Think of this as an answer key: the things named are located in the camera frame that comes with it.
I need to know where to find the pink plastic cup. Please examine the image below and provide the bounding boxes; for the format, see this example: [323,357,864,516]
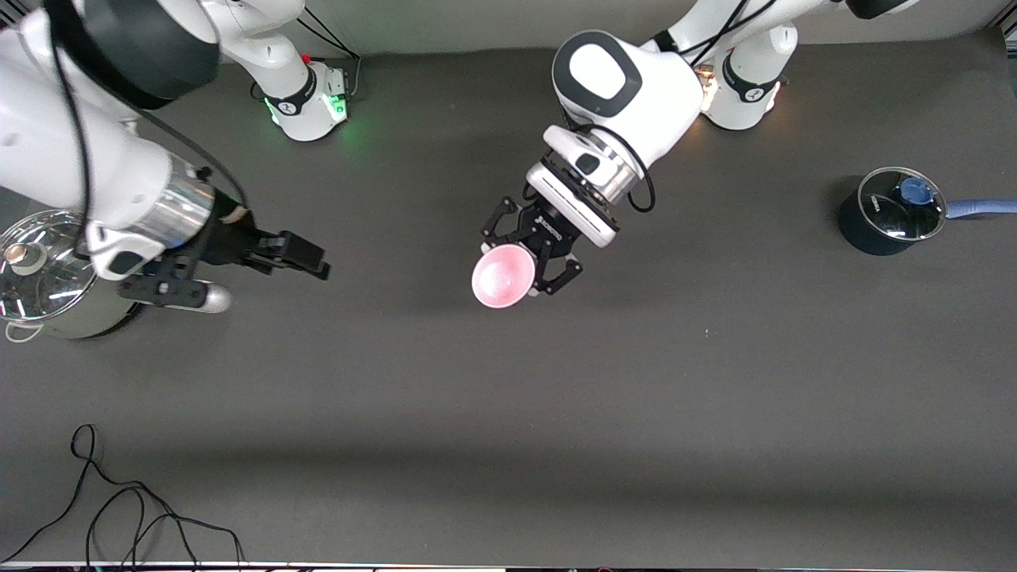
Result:
[471,243,538,310]

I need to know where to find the grey-green cooking pot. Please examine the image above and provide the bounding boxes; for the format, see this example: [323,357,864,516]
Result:
[0,208,149,344]

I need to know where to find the glass lid with beige knob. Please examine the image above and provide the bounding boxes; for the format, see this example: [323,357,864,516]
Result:
[0,210,101,323]

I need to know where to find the dark blue saucepan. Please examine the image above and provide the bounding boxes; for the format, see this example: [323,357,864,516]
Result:
[838,167,1017,257]

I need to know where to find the glass lid with blue knob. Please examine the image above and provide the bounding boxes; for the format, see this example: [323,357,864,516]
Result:
[860,166,949,242]

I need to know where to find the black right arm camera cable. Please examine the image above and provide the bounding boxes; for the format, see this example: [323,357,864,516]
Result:
[44,0,249,263]

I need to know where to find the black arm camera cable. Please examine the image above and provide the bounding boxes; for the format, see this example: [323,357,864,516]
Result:
[44,0,249,263]
[556,0,783,215]

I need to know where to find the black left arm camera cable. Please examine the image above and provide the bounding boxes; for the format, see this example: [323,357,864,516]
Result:
[556,0,783,215]

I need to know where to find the black right arm base cables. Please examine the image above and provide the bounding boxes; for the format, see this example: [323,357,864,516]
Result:
[300,4,363,101]

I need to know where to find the thin black loose cable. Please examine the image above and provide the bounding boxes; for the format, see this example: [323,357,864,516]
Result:
[0,423,246,568]

